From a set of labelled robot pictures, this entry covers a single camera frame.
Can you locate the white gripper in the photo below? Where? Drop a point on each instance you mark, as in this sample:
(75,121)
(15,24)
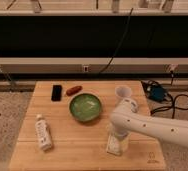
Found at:
(123,139)

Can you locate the white sponge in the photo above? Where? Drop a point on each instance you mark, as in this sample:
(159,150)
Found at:
(113,145)

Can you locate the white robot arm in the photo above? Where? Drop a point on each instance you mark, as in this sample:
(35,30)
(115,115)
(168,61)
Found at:
(125,118)

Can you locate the green bowl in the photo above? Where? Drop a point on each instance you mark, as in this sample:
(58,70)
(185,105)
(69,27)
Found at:
(85,107)

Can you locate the blue power box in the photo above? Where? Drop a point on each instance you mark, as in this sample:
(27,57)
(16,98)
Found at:
(156,93)

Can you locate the red sausage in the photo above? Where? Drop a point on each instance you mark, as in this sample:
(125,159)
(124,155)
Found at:
(73,90)

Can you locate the black smartphone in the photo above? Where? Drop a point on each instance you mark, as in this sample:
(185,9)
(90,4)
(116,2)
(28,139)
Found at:
(56,93)

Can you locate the white plastic bottle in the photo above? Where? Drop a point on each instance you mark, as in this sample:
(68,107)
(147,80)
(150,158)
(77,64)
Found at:
(43,133)

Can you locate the white wall outlet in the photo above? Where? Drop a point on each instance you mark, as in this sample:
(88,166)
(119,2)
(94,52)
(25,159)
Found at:
(85,69)

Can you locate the right wall outlet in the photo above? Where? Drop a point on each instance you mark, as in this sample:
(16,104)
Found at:
(171,68)

